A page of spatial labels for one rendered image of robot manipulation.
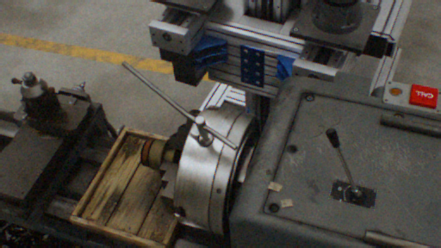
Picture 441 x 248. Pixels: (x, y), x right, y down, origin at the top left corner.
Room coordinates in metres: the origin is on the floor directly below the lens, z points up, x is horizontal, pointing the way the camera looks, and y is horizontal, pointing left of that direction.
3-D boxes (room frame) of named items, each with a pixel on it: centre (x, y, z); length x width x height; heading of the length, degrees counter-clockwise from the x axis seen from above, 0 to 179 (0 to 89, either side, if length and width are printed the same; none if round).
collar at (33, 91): (1.06, 0.53, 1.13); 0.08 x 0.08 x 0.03
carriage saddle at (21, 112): (1.01, 0.60, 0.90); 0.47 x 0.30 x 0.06; 156
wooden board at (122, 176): (0.84, 0.24, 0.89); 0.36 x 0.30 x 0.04; 156
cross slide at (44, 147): (1.00, 0.55, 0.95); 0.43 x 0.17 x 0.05; 156
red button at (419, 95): (0.77, -0.49, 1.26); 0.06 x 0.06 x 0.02; 66
